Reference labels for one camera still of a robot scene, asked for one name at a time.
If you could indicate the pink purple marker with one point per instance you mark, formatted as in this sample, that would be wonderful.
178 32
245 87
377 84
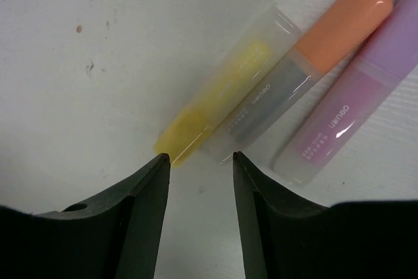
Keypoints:
388 56

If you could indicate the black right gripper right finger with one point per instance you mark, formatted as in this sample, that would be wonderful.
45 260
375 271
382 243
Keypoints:
284 235

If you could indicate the orange clear marker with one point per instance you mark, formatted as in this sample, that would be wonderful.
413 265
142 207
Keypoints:
337 32

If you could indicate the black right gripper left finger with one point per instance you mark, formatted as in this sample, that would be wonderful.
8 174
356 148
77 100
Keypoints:
113 234

